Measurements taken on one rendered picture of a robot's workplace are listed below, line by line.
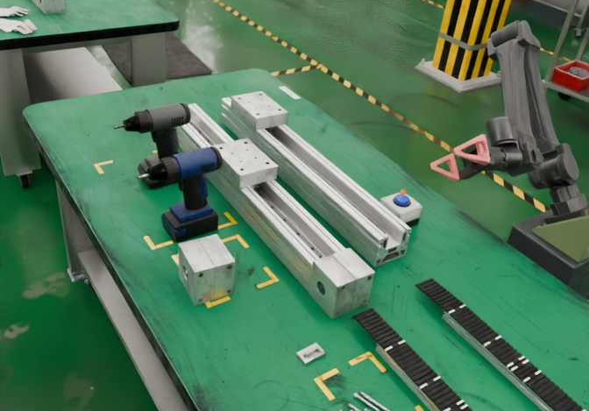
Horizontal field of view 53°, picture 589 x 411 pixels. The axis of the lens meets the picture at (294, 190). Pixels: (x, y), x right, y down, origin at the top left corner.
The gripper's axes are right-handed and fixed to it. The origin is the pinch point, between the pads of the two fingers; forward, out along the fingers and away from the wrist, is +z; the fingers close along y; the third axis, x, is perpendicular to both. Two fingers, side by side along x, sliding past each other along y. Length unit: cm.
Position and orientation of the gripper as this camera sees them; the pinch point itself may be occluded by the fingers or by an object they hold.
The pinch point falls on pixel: (445, 159)
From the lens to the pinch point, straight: 139.4
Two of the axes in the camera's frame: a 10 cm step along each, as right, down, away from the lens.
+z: -9.4, 0.2, -3.5
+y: 3.2, -3.0, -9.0
